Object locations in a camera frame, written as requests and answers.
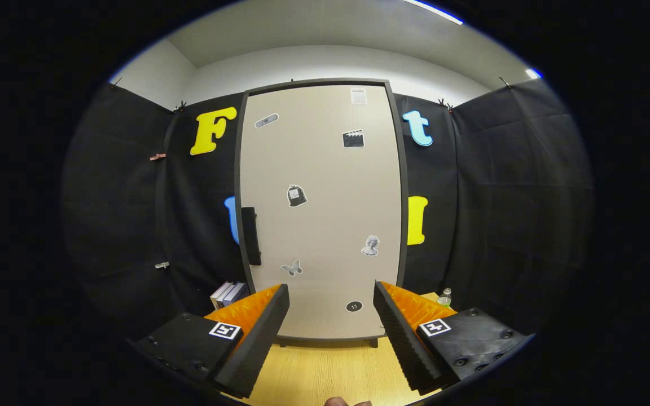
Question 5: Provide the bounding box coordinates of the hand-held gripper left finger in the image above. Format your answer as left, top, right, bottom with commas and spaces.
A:
130, 283, 291, 399

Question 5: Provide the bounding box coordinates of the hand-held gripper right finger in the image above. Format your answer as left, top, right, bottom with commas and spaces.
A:
373, 280, 533, 395

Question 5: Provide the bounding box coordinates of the dark grey shoe cabinet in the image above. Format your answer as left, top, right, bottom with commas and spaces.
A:
234, 78, 410, 348

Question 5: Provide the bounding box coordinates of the blue book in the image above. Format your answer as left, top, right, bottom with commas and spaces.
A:
223, 282, 249, 307

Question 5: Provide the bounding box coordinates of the white book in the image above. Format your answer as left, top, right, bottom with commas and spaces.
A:
210, 281, 234, 309

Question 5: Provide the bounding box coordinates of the black backdrop cloth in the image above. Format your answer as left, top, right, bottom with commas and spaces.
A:
63, 76, 594, 345

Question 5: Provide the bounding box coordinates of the long ceiling light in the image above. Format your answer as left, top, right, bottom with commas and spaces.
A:
404, 0, 464, 26

